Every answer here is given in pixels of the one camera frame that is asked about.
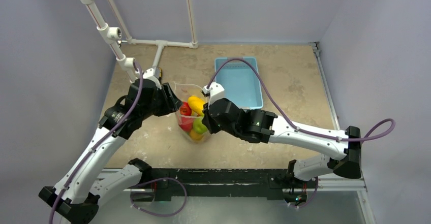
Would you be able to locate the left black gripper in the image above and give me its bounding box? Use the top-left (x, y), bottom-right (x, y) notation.
top-left (140, 82), bottom-right (182, 120)

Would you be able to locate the clear zip top bag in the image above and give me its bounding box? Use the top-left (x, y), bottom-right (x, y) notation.
top-left (174, 82), bottom-right (209, 143)

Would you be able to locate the yellow mango fruit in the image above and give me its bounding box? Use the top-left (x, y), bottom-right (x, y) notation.
top-left (187, 95), bottom-right (206, 116)

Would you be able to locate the red apple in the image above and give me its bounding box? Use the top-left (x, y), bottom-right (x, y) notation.
top-left (178, 117), bottom-right (194, 132)

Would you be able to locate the green pear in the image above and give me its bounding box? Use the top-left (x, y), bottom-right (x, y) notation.
top-left (193, 117), bottom-right (208, 134)

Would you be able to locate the orange mango fruit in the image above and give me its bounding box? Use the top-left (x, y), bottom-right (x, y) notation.
top-left (189, 130), bottom-right (204, 141)

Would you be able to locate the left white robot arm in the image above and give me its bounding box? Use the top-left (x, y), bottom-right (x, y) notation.
top-left (39, 79), bottom-right (182, 223)

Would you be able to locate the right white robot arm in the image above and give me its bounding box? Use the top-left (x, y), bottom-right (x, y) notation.
top-left (202, 98), bottom-right (361, 187)

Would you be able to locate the light blue plastic basket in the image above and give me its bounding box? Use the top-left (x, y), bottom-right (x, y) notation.
top-left (214, 61), bottom-right (263, 110)

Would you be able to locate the black yellow screwdriver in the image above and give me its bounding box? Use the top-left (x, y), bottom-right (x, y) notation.
top-left (155, 67), bottom-right (163, 80)

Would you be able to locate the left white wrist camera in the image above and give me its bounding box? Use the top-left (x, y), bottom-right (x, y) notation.
top-left (142, 67), bottom-right (162, 89)

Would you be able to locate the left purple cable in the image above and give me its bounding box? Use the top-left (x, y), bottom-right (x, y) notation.
top-left (48, 59), bottom-right (188, 224)

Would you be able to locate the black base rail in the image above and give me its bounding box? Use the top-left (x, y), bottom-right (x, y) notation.
top-left (132, 168), bottom-right (318, 203)

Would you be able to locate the white pipe frame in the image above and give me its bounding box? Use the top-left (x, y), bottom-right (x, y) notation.
top-left (80, 0), bottom-right (199, 82)

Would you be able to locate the aluminium frame rail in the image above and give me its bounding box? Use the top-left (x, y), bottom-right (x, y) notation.
top-left (310, 42), bottom-right (376, 224)

